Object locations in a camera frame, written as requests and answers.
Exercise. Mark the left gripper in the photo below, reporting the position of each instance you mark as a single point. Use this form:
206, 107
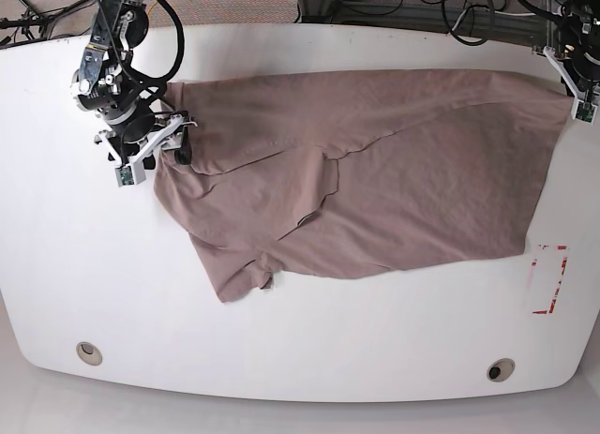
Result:
580, 77

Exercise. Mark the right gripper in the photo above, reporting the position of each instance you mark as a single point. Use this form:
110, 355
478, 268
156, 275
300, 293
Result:
148, 134

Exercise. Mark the mauve T-shirt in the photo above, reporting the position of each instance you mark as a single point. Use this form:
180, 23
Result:
355, 173

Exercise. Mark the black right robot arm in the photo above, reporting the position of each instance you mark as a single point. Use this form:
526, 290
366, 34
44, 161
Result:
106, 83

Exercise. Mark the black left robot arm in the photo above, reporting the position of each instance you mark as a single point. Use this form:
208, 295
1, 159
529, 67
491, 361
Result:
573, 51

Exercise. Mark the black tripod legs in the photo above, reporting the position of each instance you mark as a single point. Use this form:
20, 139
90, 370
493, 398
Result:
34, 25

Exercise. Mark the red tape rectangle marking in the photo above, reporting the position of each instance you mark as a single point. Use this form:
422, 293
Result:
545, 278

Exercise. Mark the left table grommet hole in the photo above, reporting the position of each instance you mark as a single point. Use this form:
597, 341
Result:
89, 354

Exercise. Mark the table grommet hole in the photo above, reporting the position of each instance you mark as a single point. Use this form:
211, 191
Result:
89, 354
501, 370

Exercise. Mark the right table grommet hole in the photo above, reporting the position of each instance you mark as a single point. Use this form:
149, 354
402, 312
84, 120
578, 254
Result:
501, 370

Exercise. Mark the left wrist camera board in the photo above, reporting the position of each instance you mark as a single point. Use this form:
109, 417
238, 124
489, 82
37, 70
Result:
583, 111

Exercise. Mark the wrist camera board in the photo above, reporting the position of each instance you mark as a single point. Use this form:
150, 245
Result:
130, 174
583, 111

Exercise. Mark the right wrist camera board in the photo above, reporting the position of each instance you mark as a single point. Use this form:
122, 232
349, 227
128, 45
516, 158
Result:
130, 174

